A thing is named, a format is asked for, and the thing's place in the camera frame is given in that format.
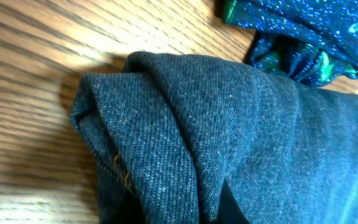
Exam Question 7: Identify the blue denim jeans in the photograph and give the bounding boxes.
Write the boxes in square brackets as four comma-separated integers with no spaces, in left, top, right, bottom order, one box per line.
[70,52,358,223]

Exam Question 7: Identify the blue sequin cloth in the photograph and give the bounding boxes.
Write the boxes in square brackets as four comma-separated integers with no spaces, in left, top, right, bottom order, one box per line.
[222,0,358,86]

